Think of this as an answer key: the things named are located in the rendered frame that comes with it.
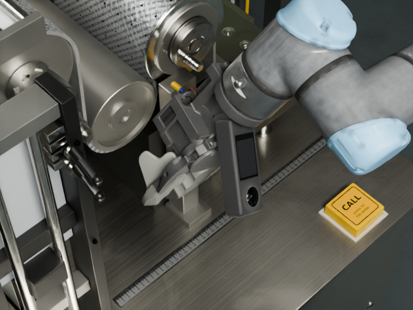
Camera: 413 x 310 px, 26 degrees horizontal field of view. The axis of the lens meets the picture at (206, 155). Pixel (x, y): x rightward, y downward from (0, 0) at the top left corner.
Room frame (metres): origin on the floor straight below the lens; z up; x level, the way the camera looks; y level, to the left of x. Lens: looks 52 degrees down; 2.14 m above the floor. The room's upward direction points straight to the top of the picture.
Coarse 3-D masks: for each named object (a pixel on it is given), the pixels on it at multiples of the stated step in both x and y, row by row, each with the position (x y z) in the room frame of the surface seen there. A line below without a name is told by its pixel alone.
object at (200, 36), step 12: (192, 24) 0.90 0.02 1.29; (204, 24) 0.90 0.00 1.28; (180, 36) 0.88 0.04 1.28; (192, 36) 0.89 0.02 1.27; (204, 36) 0.90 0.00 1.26; (168, 48) 0.88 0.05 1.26; (180, 48) 0.87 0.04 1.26; (192, 48) 0.89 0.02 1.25; (204, 48) 0.90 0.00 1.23; (180, 60) 0.87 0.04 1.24
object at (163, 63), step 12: (180, 12) 0.90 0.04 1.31; (192, 12) 0.91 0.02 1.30; (204, 12) 0.92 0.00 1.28; (168, 24) 0.88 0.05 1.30; (180, 24) 0.89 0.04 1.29; (216, 24) 0.94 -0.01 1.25; (168, 36) 0.88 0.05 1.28; (156, 48) 0.87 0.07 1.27; (156, 60) 0.87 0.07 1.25; (168, 60) 0.88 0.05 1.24; (168, 72) 0.88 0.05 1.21
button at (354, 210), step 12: (348, 192) 0.88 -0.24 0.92; (360, 192) 0.88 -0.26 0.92; (336, 204) 0.85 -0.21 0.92; (348, 204) 0.85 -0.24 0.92; (360, 204) 0.85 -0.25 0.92; (372, 204) 0.85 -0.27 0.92; (336, 216) 0.83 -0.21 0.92; (348, 216) 0.83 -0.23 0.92; (360, 216) 0.83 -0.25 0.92; (372, 216) 0.83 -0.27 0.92; (348, 228) 0.81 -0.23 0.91; (360, 228) 0.80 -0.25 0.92
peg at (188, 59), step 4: (188, 56) 0.88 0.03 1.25; (184, 60) 0.87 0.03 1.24; (188, 60) 0.87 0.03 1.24; (192, 60) 0.87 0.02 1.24; (196, 60) 0.87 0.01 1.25; (188, 64) 0.87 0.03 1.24; (192, 64) 0.86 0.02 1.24; (196, 64) 0.86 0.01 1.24; (200, 64) 0.86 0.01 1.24; (192, 68) 0.86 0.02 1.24; (196, 68) 0.86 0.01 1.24; (200, 68) 0.86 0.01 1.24
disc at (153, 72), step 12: (180, 0) 0.90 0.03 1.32; (192, 0) 0.92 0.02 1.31; (204, 0) 0.93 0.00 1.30; (216, 0) 0.95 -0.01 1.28; (168, 12) 0.89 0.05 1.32; (216, 12) 0.95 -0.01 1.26; (156, 24) 0.88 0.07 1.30; (156, 36) 0.87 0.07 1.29; (216, 36) 0.95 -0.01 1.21; (144, 60) 0.86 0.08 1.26; (156, 72) 0.87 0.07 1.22
